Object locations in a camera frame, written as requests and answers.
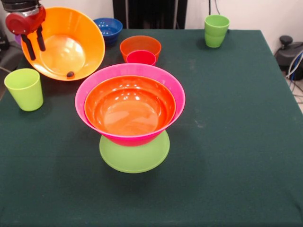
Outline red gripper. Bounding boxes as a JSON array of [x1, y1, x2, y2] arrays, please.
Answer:
[[5, 6, 47, 61]]

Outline large yellow-orange bowl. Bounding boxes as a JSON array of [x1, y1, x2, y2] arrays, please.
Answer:
[[20, 6, 106, 82]]

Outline wide orange-red bowl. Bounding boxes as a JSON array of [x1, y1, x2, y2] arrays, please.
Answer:
[[84, 75, 177, 137]]

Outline green bowl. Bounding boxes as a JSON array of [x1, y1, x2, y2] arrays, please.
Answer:
[[99, 130, 171, 174]]

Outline pink bowl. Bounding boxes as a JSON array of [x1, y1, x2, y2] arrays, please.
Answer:
[[75, 63, 186, 147]]

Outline lime yellow cup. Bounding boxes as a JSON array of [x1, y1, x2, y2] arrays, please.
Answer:
[[4, 68, 44, 112]]

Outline blue bowl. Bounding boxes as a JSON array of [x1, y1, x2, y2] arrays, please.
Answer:
[[93, 17, 124, 47]]

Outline small orange-red bowl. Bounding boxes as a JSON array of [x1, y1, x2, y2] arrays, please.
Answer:
[[119, 35, 162, 63]]

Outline magenta red cup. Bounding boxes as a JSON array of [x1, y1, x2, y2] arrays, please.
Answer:
[[126, 50, 157, 66]]

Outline green cup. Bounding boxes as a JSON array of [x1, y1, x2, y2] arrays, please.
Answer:
[[204, 14, 231, 49]]

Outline dark green tablecloth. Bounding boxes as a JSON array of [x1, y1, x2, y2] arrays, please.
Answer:
[[0, 27, 303, 227]]

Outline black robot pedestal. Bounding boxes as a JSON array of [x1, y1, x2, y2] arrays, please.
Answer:
[[112, 0, 187, 29]]

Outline black wall cable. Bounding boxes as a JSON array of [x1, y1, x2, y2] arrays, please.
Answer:
[[207, 0, 221, 17]]

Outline tangle of floor cables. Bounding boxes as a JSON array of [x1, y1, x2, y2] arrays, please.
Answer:
[[285, 51, 303, 105]]

